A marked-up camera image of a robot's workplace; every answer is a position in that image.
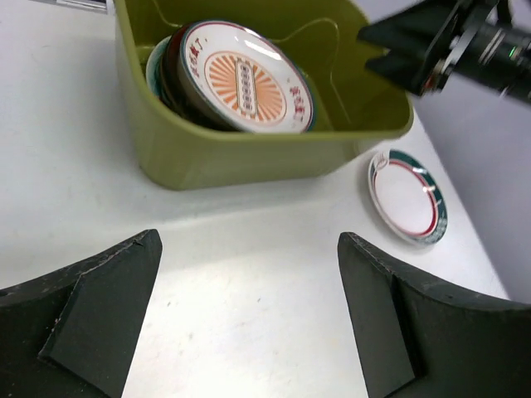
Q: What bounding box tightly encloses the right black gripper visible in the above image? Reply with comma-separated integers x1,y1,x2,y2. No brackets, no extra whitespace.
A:
358,1,530,104

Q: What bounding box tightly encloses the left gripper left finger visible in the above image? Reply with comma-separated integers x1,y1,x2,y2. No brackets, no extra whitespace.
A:
1,229,163,397

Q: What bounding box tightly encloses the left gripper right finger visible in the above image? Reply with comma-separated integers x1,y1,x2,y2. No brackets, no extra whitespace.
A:
337,232,530,397

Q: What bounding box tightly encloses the white plate green rim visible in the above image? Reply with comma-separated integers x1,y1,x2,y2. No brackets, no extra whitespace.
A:
368,149,449,247

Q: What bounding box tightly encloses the white orange sunburst plate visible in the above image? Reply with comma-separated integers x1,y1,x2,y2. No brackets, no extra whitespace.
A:
177,20,316,134

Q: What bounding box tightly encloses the teal scalloped plate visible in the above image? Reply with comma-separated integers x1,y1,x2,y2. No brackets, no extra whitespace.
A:
145,36,171,99

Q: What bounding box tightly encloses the small blue patterned plate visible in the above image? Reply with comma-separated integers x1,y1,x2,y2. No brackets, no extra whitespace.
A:
304,73,321,131

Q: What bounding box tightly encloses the olive green plastic bin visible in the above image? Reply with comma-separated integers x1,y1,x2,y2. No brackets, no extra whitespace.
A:
114,1,414,190

